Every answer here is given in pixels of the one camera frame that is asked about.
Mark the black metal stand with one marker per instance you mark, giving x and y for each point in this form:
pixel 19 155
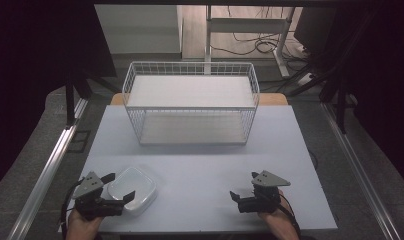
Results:
pixel 70 100
pixel 340 103

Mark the black curtain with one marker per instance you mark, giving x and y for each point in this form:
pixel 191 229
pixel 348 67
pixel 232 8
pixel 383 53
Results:
pixel 383 83
pixel 33 66

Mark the white metal desk frame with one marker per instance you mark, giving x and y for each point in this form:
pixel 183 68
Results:
pixel 246 25

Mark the white plastic container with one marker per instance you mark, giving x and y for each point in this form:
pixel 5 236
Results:
pixel 132 188

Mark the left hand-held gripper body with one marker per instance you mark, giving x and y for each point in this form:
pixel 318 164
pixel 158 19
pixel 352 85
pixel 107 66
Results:
pixel 90 193

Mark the person's right hand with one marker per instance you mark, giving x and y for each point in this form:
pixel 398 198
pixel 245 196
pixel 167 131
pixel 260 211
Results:
pixel 279 221

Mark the person's left hand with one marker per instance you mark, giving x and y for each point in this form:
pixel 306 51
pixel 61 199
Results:
pixel 81 226

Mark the white cabinet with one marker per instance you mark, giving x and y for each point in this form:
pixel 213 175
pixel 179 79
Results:
pixel 138 28

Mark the white power strip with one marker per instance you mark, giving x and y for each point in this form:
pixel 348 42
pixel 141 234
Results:
pixel 305 79

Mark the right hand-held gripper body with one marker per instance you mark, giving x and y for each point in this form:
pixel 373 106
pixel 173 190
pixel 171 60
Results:
pixel 265 196

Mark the aluminium rail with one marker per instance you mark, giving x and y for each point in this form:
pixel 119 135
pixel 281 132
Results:
pixel 360 166
pixel 46 173

